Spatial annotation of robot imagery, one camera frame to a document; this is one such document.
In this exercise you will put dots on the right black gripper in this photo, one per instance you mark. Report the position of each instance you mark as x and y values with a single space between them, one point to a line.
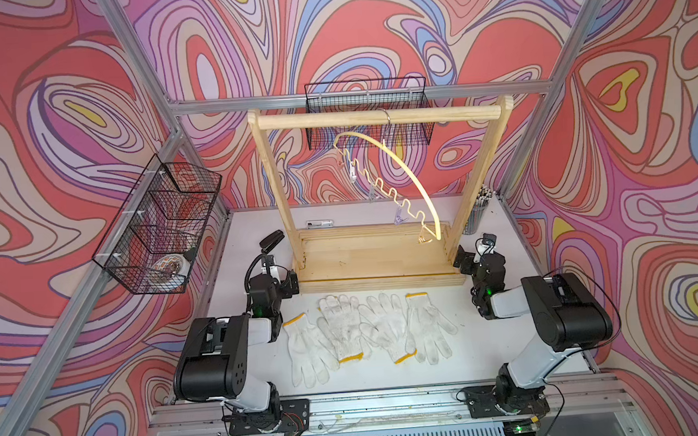
466 259

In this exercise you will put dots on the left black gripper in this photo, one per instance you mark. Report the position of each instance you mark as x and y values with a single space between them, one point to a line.
283 287

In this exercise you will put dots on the yellow curved clip hanger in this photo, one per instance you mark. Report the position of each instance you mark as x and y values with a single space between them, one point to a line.
432 229

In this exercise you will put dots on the white glove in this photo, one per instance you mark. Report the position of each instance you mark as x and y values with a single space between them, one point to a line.
340 323
384 325
312 353
427 328

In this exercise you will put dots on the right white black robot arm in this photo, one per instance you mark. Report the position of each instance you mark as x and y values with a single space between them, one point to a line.
567 317

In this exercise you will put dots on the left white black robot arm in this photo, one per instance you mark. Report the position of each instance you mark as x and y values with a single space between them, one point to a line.
213 365

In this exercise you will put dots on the mesh pencil cup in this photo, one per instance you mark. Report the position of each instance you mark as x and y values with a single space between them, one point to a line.
482 202

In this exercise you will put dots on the white stapler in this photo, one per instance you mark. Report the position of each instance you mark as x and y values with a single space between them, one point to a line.
319 224

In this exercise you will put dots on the tape roll in basket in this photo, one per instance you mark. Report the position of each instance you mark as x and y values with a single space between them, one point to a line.
169 272

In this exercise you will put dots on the purple clothes peg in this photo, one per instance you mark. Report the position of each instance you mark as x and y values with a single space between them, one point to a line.
398 218

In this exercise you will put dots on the wooden hanging rack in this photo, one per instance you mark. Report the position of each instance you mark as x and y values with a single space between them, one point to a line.
365 250

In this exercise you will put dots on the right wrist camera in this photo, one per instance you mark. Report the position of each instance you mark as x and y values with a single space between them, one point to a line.
488 240

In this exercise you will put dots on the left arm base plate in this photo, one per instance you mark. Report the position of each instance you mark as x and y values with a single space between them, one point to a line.
288 416

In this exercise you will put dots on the side black wire basket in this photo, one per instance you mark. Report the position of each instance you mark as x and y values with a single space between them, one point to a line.
166 213

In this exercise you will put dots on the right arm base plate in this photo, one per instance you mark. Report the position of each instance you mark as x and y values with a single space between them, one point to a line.
497 400

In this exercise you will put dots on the aluminium front rail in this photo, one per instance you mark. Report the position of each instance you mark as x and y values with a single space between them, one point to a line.
580 405

